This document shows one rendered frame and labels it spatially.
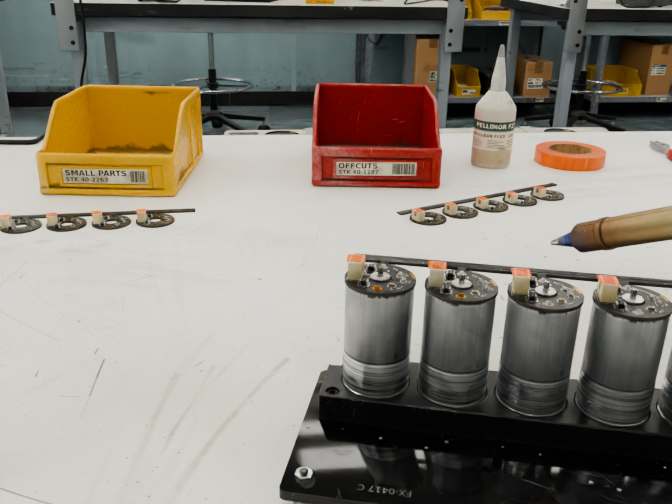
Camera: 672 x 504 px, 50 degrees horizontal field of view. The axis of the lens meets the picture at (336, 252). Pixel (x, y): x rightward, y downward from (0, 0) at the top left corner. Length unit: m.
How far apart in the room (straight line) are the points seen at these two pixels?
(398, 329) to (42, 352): 0.17
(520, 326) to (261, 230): 0.25
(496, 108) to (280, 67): 4.11
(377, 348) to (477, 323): 0.04
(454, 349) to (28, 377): 0.18
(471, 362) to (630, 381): 0.05
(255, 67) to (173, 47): 0.51
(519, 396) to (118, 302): 0.21
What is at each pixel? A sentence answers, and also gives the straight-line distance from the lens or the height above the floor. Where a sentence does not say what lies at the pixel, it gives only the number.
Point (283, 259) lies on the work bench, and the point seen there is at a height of 0.75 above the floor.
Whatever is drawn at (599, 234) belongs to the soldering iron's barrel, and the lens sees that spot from 0.19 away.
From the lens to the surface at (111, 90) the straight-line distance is 0.65.
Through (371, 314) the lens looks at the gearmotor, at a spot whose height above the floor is 0.80.
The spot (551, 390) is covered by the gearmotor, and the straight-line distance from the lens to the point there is 0.26.
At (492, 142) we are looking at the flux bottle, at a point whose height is 0.77.
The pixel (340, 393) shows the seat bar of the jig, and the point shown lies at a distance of 0.26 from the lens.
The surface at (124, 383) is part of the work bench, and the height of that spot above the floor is 0.75.
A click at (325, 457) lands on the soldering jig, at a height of 0.76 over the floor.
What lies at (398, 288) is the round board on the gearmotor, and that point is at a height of 0.81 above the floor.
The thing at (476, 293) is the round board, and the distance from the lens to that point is 0.24.
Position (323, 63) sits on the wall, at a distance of 4.71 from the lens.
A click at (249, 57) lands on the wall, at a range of 4.68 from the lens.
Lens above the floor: 0.92
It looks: 23 degrees down
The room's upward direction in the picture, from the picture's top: 1 degrees clockwise
